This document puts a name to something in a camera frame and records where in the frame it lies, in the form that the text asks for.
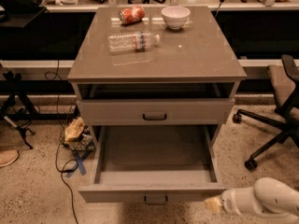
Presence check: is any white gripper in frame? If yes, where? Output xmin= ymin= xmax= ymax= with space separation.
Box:
xmin=204 ymin=188 xmax=259 ymax=215

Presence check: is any grey bottom drawer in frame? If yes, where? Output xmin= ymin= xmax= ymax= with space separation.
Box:
xmin=78 ymin=125 xmax=227 ymax=205

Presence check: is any grey drawer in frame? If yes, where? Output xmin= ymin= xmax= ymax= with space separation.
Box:
xmin=77 ymin=98 xmax=235 ymax=126
xmin=78 ymin=125 xmax=227 ymax=205

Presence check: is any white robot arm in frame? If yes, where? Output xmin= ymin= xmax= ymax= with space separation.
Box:
xmin=204 ymin=177 xmax=299 ymax=224

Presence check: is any closed grey upper drawer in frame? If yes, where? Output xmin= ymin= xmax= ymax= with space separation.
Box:
xmin=77 ymin=98 xmax=235 ymax=126

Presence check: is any grey drawer cabinet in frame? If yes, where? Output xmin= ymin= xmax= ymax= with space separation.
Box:
xmin=68 ymin=7 xmax=246 ymax=141

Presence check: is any blue tape cross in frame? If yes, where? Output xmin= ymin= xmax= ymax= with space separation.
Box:
xmin=65 ymin=150 xmax=91 ymax=177

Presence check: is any clear plastic water bottle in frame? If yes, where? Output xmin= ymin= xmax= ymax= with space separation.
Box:
xmin=107 ymin=31 xmax=160 ymax=52

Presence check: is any white ceramic bowl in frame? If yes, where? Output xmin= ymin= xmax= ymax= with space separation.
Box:
xmin=162 ymin=6 xmax=191 ymax=29

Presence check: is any crushed orange soda can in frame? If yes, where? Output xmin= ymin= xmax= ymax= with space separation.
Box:
xmin=119 ymin=6 xmax=145 ymax=25

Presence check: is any tan shoe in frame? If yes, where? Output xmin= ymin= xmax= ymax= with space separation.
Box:
xmin=0 ymin=149 xmax=19 ymax=167

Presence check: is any black tripod stand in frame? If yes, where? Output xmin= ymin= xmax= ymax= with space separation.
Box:
xmin=0 ymin=63 xmax=78 ymax=150

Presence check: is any black desk at left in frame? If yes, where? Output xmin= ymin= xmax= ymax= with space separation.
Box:
xmin=0 ymin=0 xmax=46 ymax=28

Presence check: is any black floor cable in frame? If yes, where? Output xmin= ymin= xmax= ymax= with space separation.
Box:
xmin=44 ymin=59 xmax=80 ymax=224

